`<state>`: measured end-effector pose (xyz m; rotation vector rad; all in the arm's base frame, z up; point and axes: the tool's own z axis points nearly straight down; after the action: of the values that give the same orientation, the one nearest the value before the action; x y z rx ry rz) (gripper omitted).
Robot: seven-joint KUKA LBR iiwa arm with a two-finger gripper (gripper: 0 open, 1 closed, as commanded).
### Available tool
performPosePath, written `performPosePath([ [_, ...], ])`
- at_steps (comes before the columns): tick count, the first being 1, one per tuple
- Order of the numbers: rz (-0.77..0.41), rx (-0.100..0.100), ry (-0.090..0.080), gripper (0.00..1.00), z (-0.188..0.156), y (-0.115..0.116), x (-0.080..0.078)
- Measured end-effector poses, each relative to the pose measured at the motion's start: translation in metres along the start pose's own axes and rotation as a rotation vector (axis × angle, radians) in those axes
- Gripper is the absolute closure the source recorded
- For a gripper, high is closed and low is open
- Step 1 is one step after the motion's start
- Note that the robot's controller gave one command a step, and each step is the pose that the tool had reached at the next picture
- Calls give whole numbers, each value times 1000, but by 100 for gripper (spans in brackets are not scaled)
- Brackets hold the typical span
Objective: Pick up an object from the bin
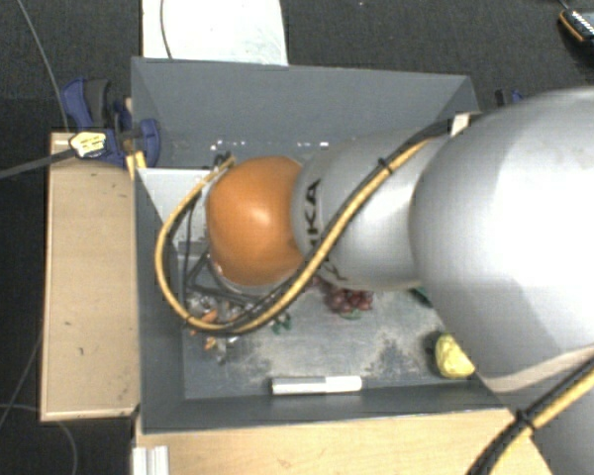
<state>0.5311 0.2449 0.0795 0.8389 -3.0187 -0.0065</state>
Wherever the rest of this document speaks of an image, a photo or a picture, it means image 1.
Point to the pale wood board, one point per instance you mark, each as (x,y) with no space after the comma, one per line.
(91,285)

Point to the white marker pen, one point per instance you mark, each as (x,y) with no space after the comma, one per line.
(317,385)

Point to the purple toy grapes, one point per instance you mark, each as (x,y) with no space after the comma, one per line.
(347,300)

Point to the small green object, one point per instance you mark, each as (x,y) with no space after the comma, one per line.
(422,296)

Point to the grey metal bin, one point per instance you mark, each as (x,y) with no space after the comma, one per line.
(326,107)

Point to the yellow crumpled object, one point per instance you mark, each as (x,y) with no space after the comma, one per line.
(453,359)

